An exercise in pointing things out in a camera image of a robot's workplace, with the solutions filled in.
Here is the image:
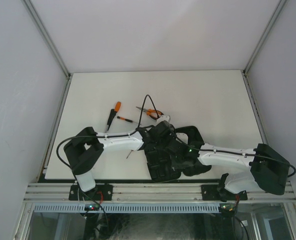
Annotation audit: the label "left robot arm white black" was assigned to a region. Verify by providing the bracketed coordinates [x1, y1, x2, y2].
[63, 120, 175, 200]

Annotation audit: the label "small screwdriver orange black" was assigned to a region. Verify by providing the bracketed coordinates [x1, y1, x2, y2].
[117, 116, 139, 124]

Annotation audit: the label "long nose pliers orange handles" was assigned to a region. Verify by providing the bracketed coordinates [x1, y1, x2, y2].
[136, 106, 163, 121]

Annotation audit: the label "aluminium front rail frame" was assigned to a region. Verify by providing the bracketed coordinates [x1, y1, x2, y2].
[24, 183, 296, 203]

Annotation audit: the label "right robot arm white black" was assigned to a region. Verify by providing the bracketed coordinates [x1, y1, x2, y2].
[165, 139, 290, 200]

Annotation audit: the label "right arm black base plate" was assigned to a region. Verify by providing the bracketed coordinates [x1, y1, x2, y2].
[201, 184, 248, 202]

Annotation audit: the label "left camera black cable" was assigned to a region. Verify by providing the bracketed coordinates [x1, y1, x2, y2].
[57, 94, 163, 176]

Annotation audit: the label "right camera black cable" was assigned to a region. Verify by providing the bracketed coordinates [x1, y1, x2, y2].
[172, 132, 296, 179]

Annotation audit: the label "black plastic tool case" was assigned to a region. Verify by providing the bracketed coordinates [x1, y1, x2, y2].
[144, 125, 211, 184]

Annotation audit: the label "grey slotted cable duct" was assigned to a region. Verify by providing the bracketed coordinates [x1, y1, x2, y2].
[34, 203, 220, 214]

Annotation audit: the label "camera black cable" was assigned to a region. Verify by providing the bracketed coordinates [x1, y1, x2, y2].
[57, 94, 163, 176]
[172, 132, 296, 179]

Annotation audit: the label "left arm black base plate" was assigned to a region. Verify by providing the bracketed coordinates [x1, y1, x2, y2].
[69, 184, 113, 201]

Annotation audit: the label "claw hammer orange black handle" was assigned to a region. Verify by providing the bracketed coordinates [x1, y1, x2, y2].
[105, 101, 121, 133]

